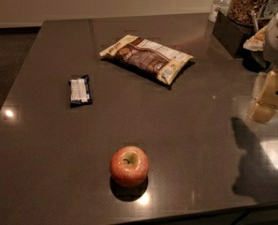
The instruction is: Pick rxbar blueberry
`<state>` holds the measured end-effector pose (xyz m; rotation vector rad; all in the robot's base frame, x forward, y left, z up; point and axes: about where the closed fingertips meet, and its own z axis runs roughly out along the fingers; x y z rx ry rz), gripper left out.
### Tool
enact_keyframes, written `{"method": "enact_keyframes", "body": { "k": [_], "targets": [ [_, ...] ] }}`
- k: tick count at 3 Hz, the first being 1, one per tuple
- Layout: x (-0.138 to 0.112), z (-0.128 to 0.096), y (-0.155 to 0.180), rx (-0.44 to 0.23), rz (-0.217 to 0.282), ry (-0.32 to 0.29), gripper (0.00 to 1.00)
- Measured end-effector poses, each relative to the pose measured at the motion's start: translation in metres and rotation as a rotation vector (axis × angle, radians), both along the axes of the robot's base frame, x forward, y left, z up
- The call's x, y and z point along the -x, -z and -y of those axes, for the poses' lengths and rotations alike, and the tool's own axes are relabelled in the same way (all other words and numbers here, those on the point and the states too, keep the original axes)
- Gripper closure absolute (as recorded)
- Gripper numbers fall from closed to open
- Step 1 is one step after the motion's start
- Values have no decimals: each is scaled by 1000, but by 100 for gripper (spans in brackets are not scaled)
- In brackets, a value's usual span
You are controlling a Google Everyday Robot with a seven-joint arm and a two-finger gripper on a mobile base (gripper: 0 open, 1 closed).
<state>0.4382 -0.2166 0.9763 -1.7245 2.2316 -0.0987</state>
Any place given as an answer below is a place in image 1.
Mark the brown cream snack bag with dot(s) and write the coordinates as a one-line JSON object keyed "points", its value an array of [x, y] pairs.
{"points": [[150, 57]]}

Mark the glass jar of nuts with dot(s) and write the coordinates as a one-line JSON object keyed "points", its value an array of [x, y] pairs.
{"points": [[247, 12]]}

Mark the red apple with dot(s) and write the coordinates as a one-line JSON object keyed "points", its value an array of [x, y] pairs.
{"points": [[129, 167]]}

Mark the dark blue rxbar wrapper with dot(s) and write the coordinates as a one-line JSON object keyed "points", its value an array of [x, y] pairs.
{"points": [[80, 93]]}

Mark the clear plastic water bottle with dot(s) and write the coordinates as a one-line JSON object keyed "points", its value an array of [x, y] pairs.
{"points": [[217, 5]]}

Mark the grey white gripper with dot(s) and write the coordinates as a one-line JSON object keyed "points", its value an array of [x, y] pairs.
{"points": [[277, 42]]}

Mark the cream snack packet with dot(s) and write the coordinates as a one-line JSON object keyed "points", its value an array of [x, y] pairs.
{"points": [[256, 42]]}

